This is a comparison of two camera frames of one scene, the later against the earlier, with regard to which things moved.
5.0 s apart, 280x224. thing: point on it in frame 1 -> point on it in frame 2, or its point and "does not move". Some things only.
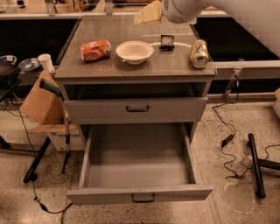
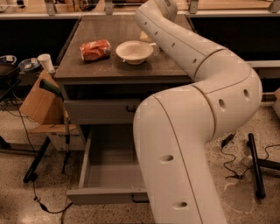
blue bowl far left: x=8 y=59 does not move
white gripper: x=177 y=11 -> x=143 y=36
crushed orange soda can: x=95 y=50 does not move
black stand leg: x=31 y=175 does not move
